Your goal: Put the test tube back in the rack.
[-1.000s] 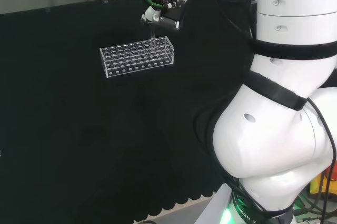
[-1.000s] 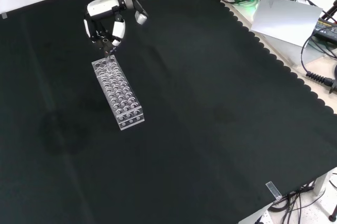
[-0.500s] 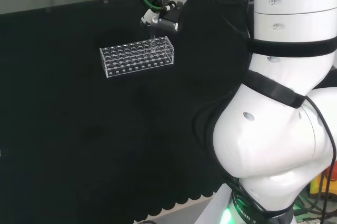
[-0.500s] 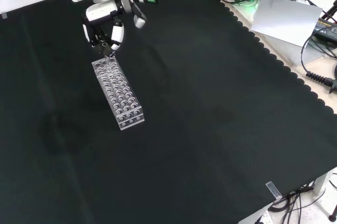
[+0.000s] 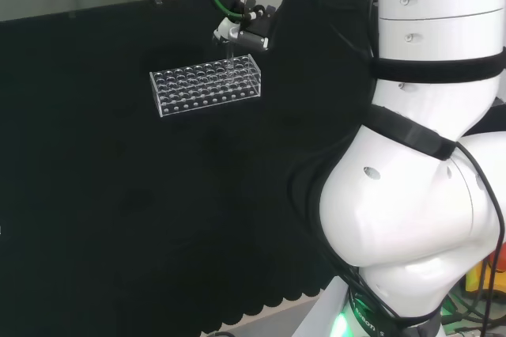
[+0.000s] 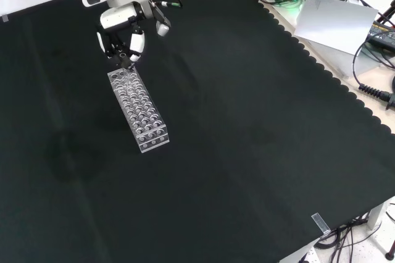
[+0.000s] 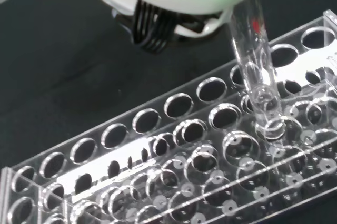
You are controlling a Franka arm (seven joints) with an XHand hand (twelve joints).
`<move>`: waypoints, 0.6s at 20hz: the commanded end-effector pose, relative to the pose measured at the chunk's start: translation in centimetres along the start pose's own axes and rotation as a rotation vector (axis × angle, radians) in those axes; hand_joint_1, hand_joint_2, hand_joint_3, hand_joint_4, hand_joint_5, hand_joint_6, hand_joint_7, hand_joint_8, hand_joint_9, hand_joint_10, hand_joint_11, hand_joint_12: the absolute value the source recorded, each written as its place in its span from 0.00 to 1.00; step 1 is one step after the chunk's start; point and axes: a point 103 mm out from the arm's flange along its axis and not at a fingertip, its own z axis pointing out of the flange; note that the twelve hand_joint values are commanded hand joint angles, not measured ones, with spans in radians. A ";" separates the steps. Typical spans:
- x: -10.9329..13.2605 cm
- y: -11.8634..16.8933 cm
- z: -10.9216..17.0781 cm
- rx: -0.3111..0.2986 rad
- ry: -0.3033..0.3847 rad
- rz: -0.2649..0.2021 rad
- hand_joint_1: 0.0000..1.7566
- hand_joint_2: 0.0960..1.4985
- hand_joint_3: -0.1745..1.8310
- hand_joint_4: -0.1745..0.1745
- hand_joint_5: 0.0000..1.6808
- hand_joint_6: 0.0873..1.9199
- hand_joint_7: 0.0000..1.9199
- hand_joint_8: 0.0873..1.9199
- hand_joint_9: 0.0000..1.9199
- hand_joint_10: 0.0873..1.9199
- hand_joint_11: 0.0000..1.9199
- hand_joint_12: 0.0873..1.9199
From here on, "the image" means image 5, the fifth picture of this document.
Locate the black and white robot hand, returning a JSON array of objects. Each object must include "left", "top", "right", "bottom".
[{"left": 212, "top": 0, "right": 287, "bottom": 52}]

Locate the clear glass test tube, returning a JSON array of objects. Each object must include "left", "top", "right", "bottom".
[{"left": 224, "top": 44, "right": 237, "bottom": 78}]

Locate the clear plastic test tube rack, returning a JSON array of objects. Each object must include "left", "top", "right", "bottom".
[{"left": 149, "top": 52, "right": 263, "bottom": 119}]

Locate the black bench cloth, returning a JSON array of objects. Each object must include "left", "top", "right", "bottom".
[{"left": 0, "top": 0, "right": 383, "bottom": 337}]

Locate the yellow stop button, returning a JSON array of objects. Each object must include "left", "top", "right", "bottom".
[{"left": 464, "top": 260, "right": 493, "bottom": 295}]

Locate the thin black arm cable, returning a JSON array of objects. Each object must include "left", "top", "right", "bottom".
[{"left": 454, "top": 142, "right": 506, "bottom": 337}]

